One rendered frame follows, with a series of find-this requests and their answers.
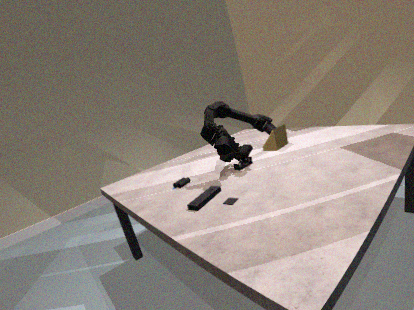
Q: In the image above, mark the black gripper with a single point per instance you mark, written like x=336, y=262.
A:
x=242, y=152

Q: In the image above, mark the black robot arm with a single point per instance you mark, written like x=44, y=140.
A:
x=221, y=139

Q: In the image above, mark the small dark grey square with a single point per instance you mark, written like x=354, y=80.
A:
x=230, y=200

